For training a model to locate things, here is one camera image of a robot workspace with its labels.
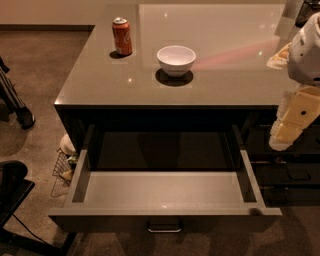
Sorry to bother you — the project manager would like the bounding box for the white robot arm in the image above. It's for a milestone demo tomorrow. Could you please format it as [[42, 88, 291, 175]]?
[[267, 13, 320, 151]]

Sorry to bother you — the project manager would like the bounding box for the white ceramic bowl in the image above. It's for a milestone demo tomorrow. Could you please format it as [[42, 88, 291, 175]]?
[[157, 45, 196, 77]]

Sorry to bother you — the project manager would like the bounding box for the wire basket with items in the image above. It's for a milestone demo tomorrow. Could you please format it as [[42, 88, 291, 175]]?
[[51, 134, 78, 197]]

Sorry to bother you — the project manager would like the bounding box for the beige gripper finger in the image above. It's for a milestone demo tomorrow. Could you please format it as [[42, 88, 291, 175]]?
[[266, 43, 291, 70], [269, 85, 320, 151]]

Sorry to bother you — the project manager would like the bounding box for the black office chair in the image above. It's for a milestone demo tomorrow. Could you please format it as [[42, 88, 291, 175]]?
[[0, 161, 76, 256]]

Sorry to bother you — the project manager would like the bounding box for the black floor cable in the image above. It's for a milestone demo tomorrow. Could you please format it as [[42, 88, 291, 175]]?
[[11, 213, 64, 248]]

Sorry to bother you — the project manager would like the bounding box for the open grey top drawer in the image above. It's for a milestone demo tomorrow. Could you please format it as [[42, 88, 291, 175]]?
[[49, 126, 282, 233]]

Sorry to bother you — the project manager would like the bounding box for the metal drawer handle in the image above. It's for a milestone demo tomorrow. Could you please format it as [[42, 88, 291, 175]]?
[[147, 220, 182, 233]]

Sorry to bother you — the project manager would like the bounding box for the red coke can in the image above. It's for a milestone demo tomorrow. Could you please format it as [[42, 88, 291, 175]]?
[[112, 17, 132, 56]]

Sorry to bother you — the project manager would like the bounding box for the dark cabinet with drawers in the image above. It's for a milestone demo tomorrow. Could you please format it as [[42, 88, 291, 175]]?
[[55, 0, 319, 206]]

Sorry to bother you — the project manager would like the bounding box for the dark container on counter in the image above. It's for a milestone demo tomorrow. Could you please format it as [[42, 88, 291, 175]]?
[[295, 0, 320, 28]]

